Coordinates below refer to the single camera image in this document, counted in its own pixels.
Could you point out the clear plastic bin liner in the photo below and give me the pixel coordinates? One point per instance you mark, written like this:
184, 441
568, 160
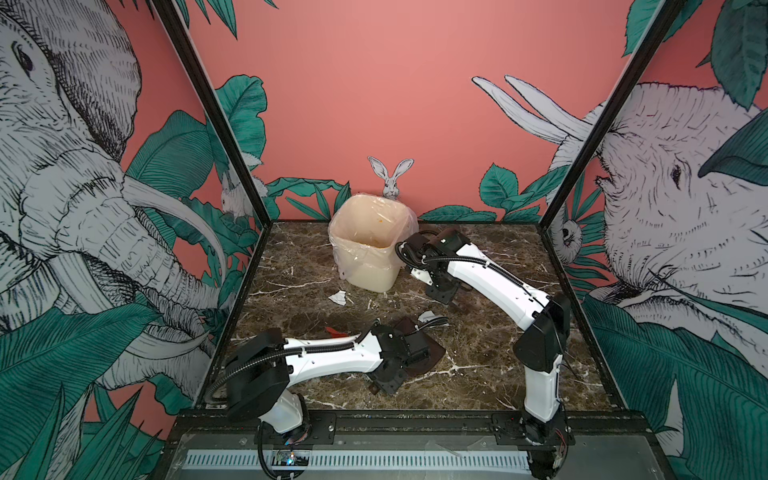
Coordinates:
360, 258

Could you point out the red paper scrap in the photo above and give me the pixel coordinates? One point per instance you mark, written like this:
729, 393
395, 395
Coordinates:
335, 333

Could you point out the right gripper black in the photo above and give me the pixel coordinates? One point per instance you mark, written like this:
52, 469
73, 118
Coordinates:
442, 298

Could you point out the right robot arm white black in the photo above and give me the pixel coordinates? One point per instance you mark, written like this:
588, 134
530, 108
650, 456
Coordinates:
447, 260

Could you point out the dark brown dustpan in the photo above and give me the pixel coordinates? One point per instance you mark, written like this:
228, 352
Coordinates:
406, 326

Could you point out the black left frame post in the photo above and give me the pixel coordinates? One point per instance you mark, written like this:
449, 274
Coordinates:
171, 20

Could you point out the white paper scrap back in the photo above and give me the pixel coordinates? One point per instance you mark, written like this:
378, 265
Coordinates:
426, 317

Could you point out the white paper scrap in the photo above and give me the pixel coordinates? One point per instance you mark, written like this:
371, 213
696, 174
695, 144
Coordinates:
339, 298
426, 317

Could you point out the black front mounting rail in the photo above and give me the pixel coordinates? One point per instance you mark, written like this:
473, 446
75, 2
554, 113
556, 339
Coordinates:
376, 430

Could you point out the white perforated vent strip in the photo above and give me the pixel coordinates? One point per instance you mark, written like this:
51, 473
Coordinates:
354, 460

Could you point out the black right frame post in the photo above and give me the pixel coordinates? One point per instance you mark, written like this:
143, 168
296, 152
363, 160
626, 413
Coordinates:
652, 38

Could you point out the small green circuit board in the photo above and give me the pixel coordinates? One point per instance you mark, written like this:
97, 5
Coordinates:
291, 459

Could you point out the cream plastic trash bin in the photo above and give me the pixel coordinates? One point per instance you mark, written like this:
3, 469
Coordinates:
369, 246

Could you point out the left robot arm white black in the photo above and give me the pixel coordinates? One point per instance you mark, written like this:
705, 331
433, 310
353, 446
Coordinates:
257, 378

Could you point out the black frame post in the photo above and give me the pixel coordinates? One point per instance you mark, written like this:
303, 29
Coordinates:
652, 38
171, 20

